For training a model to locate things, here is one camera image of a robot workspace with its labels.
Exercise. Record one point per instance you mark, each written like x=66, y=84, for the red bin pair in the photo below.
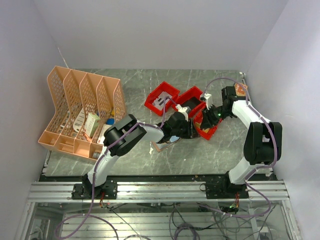
x=206, y=133
x=191, y=99

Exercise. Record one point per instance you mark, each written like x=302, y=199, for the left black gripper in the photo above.
x=190, y=133

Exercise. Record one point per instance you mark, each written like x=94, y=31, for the yellow blue toy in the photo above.
x=111, y=120

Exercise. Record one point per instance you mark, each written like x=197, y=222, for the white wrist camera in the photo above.
x=208, y=99
x=184, y=110

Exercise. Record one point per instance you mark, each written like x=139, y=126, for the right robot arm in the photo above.
x=262, y=147

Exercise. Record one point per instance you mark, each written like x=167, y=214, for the aluminium rail frame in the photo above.
x=155, y=192

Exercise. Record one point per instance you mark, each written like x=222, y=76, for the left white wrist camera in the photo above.
x=184, y=110

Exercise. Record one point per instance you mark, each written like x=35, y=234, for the green white carton box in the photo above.
x=91, y=124

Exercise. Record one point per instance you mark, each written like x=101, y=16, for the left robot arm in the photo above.
x=123, y=136

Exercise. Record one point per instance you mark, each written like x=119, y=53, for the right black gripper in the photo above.
x=207, y=122

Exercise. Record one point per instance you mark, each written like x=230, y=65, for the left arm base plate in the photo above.
x=107, y=191

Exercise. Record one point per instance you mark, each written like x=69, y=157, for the white ruler card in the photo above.
x=79, y=120

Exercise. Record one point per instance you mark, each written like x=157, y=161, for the red bin front pair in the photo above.
x=191, y=99

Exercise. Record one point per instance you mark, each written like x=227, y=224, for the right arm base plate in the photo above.
x=219, y=190

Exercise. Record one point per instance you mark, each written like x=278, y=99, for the red bin with cards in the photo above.
x=164, y=86

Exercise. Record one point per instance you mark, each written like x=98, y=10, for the brown leather card holder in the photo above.
x=161, y=146

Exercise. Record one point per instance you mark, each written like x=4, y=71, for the orange spiral notepad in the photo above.
x=240, y=89

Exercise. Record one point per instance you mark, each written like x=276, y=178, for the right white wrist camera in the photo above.
x=208, y=99

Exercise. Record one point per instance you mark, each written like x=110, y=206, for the peach file organizer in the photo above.
x=72, y=90

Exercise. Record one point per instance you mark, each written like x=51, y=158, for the white credit card stack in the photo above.
x=161, y=100

